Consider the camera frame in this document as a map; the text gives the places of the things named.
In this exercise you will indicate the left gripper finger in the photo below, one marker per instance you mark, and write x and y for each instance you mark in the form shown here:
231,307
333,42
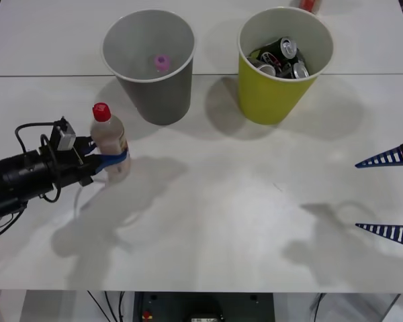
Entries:
112,159
86,145

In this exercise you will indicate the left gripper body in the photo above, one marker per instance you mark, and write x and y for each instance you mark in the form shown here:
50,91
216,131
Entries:
70,171

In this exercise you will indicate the red-capped clear plastic bottle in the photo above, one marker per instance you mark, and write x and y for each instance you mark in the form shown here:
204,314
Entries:
107,134

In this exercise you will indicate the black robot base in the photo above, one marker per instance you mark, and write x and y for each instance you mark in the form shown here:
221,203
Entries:
201,307

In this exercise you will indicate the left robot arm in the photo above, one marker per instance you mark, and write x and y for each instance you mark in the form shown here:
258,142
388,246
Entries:
20,169

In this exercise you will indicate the grey waste bin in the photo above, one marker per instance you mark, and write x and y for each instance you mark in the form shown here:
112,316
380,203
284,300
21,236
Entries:
161,100

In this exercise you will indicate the pink-capped clear plastic bottle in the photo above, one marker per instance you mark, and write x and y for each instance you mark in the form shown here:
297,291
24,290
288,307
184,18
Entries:
163,62

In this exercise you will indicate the silver-topped drink can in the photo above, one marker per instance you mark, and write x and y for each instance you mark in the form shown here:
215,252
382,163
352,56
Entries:
300,70

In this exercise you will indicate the yellow-green waste bin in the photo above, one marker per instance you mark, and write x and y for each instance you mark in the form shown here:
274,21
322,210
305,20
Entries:
268,97

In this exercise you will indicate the black can with silver top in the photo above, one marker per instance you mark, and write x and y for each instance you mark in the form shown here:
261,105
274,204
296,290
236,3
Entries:
287,47

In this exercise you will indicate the crushed silver can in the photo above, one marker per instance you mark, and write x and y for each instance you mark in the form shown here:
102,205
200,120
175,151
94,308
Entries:
266,68

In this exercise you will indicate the black can with red print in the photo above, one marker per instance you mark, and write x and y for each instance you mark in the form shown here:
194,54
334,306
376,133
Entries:
271,57

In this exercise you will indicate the red object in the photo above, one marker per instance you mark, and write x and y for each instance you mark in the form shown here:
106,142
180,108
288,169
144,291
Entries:
308,4

